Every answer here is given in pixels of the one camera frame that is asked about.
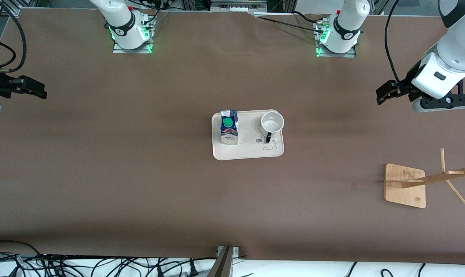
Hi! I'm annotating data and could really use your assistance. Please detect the white cup black handle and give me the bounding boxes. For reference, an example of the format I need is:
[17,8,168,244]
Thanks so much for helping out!
[260,111,285,144]

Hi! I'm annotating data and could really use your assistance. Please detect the blue milk carton green cap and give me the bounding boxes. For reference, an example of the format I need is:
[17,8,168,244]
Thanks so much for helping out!
[220,110,239,145]

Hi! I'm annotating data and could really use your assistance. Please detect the wooden cup rack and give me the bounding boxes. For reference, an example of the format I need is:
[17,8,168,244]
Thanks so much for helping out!
[384,148,465,209]

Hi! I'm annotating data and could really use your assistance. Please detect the cream tray with bear print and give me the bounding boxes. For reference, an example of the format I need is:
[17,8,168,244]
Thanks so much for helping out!
[212,110,285,161]

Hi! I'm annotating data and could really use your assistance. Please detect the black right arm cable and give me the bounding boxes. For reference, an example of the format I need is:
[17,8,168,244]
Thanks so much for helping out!
[0,34,17,73]
[0,0,27,73]

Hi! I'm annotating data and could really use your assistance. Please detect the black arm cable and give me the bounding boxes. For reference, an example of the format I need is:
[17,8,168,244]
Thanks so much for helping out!
[385,0,402,83]
[0,34,17,73]
[0,0,27,73]

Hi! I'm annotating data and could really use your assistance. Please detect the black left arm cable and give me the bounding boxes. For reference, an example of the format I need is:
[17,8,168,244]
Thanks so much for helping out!
[385,0,402,83]

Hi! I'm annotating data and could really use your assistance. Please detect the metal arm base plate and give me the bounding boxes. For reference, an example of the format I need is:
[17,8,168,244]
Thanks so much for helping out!
[316,45,357,58]
[112,38,153,54]

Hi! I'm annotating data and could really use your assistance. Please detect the aluminium profile post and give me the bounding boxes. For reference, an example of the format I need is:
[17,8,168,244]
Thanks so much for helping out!
[207,245,240,277]

